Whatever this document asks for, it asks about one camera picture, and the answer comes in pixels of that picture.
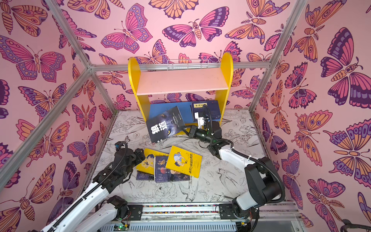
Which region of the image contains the black book with white title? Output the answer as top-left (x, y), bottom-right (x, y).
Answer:
top-left (146, 106), bottom-right (185, 143)

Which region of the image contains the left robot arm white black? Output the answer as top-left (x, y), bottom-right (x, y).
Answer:
top-left (41, 141), bottom-right (146, 232)

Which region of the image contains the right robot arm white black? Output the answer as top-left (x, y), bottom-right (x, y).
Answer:
top-left (183, 104), bottom-right (286, 219)

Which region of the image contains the dark purple flat booklet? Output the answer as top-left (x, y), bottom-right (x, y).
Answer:
top-left (136, 172), bottom-right (155, 181)

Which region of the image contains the yellow book with cartoon boy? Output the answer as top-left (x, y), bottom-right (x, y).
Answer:
top-left (136, 148), bottom-right (169, 176)

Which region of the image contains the yellow book under black book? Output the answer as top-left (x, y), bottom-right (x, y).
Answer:
top-left (166, 146), bottom-right (203, 178)

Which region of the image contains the dark purple illustrated book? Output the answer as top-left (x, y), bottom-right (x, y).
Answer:
top-left (154, 156), bottom-right (190, 183)

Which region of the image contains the green circuit board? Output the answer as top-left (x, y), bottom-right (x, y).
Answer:
top-left (113, 223), bottom-right (128, 232)

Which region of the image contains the yellow bookshelf with coloured shelves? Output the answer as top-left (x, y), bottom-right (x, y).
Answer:
top-left (128, 53), bottom-right (233, 126)

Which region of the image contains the white slotted cable duct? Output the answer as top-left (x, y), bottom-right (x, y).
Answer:
top-left (98, 222), bottom-right (238, 232)

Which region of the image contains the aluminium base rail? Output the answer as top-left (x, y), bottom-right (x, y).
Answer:
top-left (112, 202), bottom-right (301, 223)

